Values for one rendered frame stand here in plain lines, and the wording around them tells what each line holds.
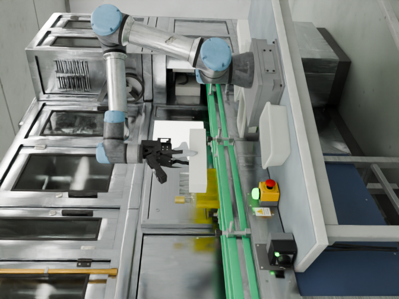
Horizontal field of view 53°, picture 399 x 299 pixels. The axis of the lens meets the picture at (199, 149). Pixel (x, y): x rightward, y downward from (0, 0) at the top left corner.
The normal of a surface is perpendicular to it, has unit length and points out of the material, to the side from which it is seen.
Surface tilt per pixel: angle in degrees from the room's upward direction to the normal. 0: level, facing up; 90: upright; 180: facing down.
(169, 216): 90
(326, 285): 90
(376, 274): 90
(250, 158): 90
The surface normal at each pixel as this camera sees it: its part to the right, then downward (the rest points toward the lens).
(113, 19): -0.06, -0.15
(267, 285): 0.05, -0.80
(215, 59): 0.18, -0.07
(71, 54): 0.04, 0.60
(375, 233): 0.06, -0.56
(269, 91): 0.01, 0.83
